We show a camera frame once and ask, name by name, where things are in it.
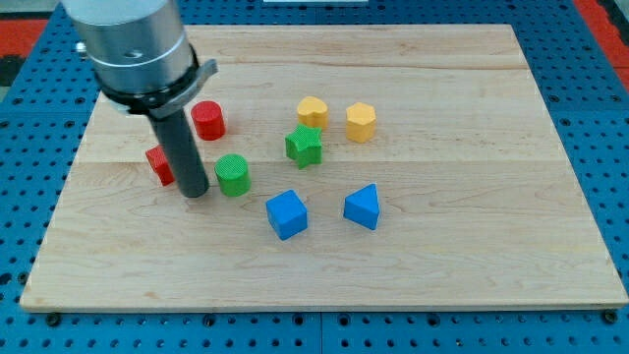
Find green cylinder block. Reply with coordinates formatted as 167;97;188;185
214;153;251;197

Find blue cube block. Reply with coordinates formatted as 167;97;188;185
265;190;309;241

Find green star block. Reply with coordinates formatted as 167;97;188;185
285;124;322;169

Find wooden board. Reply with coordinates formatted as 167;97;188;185
21;25;628;313

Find blue triangle block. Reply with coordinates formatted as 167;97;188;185
343;184;380;230

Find yellow heart block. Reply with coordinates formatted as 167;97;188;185
297;96;328;130

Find yellow hexagon block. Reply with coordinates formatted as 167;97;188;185
346;102;376;144

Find red cylinder block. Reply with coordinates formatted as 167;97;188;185
191;100;226;141

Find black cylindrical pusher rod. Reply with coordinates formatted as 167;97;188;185
148;110;209;198

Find red block behind rod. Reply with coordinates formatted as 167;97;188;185
144;145;175;186

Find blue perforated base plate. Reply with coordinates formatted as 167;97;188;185
1;0;628;353

